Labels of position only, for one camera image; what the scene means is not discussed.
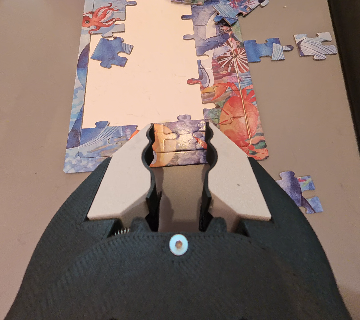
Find white blue striped puzzle piece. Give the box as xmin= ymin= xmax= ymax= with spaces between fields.
xmin=293 ymin=31 xmax=339 ymax=61

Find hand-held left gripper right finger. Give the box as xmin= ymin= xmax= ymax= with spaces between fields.
xmin=198 ymin=122 xmax=272 ymax=232

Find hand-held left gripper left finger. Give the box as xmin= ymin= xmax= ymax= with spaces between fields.
xmin=87 ymin=123 xmax=162 ymax=232

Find ocean jigsaw puzzle board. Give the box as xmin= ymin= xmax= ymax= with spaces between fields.
xmin=63 ymin=0 xmax=269 ymax=174

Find blue purple puzzle piece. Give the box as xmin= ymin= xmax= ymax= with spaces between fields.
xmin=275 ymin=170 xmax=324 ymax=215

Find solid blue whale puzzle piece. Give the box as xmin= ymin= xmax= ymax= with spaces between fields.
xmin=90 ymin=36 xmax=134 ymax=69

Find small blue puzzle piece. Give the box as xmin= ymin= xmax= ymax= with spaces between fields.
xmin=243 ymin=38 xmax=295 ymax=64

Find purple puzzle piece orange patch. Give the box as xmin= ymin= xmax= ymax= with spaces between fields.
xmin=164 ymin=114 xmax=209 ymax=152

